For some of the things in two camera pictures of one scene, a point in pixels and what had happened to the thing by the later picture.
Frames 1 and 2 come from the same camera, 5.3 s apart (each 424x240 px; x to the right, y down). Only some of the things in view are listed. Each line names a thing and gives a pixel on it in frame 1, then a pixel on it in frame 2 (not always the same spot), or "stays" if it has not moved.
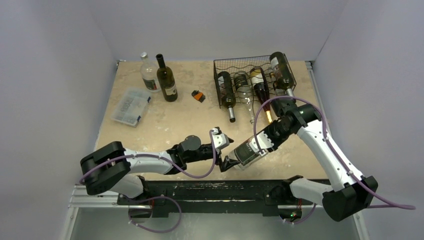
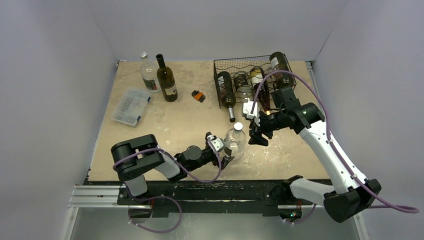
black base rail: (162, 197) stays
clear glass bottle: (149, 74) stays
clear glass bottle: (244, 155) -> (236, 140)
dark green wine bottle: (166, 79) stays
